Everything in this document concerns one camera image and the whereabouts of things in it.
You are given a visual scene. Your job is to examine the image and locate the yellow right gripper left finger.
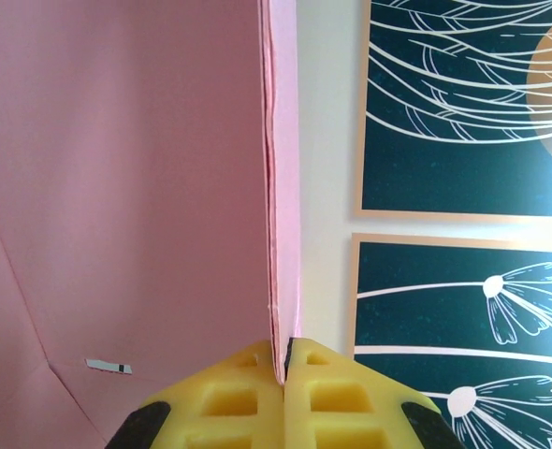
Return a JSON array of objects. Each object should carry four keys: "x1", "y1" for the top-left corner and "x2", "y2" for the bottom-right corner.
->
[{"x1": 109, "y1": 339, "x2": 286, "y2": 449}]

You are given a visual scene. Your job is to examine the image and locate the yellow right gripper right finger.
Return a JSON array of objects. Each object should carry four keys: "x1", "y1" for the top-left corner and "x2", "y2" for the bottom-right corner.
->
[{"x1": 283, "y1": 337, "x2": 467, "y2": 449}]

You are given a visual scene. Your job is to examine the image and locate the pink paper box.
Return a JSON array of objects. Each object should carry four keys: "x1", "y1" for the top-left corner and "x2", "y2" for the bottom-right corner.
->
[{"x1": 0, "y1": 0, "x2": 303, "y2": 449}]

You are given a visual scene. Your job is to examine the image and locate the dark wall panel, pink flowers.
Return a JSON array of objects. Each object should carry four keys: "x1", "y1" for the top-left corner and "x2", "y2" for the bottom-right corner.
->
[{"x1": 350, "y1": 232, "x2": 552, "y2": 449}]

